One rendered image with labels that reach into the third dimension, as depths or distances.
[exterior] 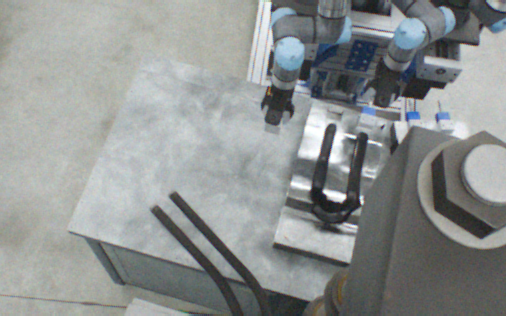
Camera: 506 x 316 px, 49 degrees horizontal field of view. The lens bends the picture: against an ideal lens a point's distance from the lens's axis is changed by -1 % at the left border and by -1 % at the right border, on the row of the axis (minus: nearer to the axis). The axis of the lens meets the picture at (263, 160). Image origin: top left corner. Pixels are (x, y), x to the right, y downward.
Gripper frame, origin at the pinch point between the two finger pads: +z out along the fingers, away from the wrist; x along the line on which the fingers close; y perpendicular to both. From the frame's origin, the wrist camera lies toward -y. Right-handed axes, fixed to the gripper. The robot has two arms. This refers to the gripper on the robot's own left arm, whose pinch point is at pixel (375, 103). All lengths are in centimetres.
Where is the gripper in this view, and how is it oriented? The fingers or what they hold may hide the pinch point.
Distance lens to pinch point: 180.2
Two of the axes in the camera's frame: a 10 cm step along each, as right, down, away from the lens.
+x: -9.6, -2.7, 0.3
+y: 2.6, -8.6, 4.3
